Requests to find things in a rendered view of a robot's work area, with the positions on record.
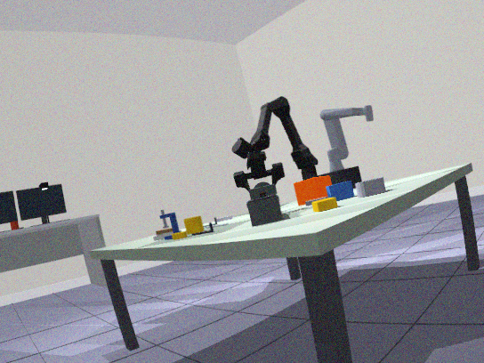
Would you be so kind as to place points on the blue block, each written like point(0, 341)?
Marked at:
point(340, 191)

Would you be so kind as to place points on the yellow block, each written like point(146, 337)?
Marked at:
point(193, 225)
point(324, 204)

